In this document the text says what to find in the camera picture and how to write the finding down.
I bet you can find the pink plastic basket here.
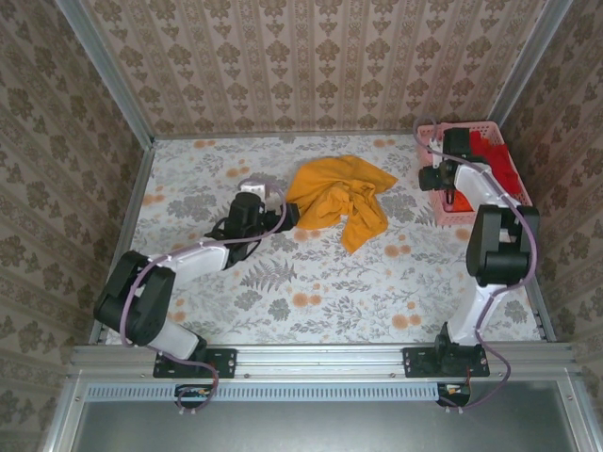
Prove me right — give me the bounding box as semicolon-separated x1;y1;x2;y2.
414;121;534;226

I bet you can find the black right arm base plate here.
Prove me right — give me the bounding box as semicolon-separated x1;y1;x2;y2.
401;347;491;379

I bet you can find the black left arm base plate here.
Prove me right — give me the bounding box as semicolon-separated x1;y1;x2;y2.
152;347;237;379

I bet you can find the black connector box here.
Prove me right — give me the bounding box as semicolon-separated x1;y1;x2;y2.
436;381;473;407
174;382;214;409

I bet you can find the aluminium side rail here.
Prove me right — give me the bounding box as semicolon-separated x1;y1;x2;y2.
517;206;559;343
88;139;156;345

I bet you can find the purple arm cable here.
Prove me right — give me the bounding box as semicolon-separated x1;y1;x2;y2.
413;114;541;414
119;176;288;418

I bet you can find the aluminium mounting rail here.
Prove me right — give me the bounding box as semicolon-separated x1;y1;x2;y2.
69;344;582;380

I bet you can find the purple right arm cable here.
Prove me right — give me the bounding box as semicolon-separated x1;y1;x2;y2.
413;114;541;414

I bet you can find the red t-shirt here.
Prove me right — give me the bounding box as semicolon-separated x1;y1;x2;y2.
469;131;524;197

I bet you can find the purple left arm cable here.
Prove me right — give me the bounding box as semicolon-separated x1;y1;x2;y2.
119;176;288;418

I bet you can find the yellow t-shirt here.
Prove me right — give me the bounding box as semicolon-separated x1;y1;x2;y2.
285;153;400;255

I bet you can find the floral table cover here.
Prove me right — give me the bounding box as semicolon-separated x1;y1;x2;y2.
104;133;544;346

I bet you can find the orange t-shirt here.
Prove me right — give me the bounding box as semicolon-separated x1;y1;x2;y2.
450;190;475;214

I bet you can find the aluminium frame post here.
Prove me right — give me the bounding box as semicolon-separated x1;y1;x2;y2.
488;0;575;129
55;0;156;147

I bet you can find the grey metal sheet panel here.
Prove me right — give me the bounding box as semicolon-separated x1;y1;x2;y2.
44;379;603;452

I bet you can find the thin aluminium rail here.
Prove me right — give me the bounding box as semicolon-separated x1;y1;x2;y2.
151;130;421;141

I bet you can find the slotted grey cable duct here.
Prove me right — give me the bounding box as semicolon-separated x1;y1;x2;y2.
86;381;472;403

